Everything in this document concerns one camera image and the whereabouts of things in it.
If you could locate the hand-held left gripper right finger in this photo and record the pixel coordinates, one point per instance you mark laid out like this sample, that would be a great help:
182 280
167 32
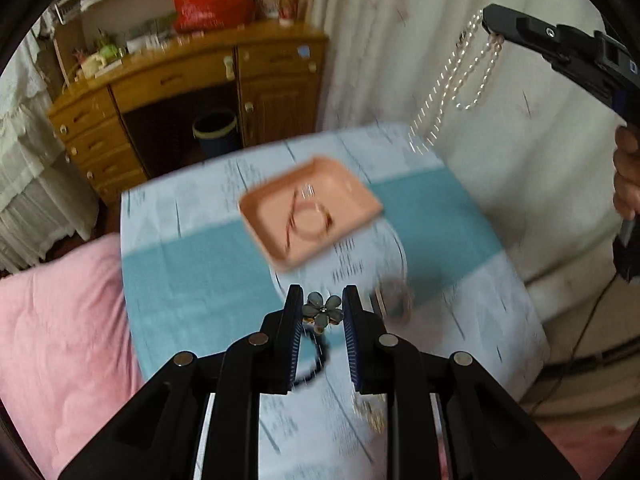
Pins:
352 347

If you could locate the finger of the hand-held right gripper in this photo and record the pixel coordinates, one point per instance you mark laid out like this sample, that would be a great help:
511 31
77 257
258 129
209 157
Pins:
520 27

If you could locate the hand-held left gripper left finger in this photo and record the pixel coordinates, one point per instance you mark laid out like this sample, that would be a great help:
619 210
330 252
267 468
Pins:
295 345

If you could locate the pink rectangular tray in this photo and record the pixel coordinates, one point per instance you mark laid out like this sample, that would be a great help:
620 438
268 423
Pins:
280 232

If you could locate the small gold jewelry piece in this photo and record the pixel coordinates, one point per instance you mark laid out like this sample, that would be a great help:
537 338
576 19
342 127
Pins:
369 410

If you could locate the person's right hand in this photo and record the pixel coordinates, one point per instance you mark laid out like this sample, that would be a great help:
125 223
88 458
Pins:
627 175

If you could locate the rose gold bangle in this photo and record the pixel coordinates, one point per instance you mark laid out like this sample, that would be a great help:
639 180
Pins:
295 230

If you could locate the dark blue trash bin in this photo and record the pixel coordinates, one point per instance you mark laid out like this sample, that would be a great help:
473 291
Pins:
215 135

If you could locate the pink pillow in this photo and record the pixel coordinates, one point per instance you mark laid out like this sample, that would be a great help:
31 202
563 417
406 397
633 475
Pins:
65 340

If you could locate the red and white cup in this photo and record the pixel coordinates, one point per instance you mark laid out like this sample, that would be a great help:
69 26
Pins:
289 7

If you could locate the wooden desk with drawers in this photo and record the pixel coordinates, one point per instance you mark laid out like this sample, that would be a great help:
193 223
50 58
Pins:
175 77

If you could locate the white lace curtain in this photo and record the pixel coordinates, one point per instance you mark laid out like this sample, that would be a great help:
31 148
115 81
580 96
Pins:
35 175

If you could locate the white mug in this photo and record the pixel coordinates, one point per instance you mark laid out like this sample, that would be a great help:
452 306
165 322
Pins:
93 66

